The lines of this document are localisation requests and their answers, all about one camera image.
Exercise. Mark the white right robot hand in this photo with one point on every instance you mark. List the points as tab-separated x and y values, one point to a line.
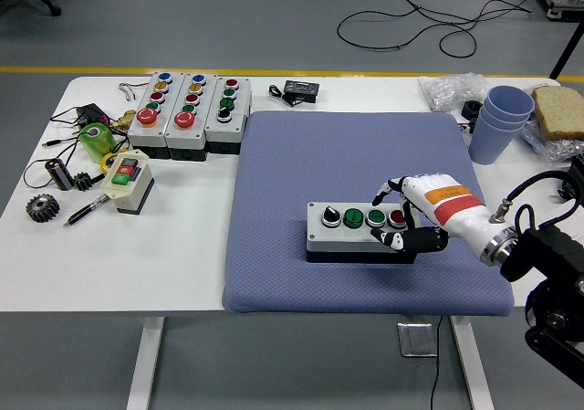
451	209

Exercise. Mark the grey four-button control box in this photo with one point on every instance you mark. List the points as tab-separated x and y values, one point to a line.
347	242

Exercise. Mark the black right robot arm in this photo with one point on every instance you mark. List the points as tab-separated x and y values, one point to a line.
547	250

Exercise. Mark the grey five-button emergency stop box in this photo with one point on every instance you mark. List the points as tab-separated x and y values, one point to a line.
201	128
162	130

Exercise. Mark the blue plastic cup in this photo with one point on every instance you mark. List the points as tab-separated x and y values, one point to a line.
501	131
508	101
490	147

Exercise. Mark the clear plastic bag under bread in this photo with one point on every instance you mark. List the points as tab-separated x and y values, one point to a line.
547	147

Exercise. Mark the clear crumpled plastic bag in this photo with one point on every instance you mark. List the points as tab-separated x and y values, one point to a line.
451	90

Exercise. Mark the metal floor socket plate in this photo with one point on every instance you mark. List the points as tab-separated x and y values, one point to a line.
417	339

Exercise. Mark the slice of bread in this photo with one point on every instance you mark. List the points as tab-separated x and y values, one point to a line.
561	108

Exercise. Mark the white table leg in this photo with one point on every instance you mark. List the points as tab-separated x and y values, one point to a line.
472	364
146	364

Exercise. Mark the blue-grey padded mat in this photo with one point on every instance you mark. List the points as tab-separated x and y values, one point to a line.
283	177

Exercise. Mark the black digital panel meter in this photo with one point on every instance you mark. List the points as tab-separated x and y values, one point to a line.
301	89

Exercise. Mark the grey box with black selector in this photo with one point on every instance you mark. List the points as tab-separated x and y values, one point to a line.
218	130

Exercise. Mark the brass fitting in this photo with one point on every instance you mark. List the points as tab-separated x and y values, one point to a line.
124	120

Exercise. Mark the yellow tape roll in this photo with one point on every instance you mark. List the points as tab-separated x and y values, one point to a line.
104	163

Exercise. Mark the green wrapped roll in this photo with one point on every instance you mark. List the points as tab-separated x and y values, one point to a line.
100	147

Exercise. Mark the black pen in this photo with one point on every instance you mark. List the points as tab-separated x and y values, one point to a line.
89	209

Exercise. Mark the small black gear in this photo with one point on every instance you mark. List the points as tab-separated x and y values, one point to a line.
82	182

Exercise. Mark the black power module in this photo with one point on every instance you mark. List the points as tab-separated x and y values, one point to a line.
91	113

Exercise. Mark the black cylindrical capacitor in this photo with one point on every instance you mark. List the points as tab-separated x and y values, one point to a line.
59	175

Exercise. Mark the large steel gear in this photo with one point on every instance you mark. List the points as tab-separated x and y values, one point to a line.
51	210

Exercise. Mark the cream red-green switch box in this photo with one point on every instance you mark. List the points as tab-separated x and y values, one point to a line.
132	186

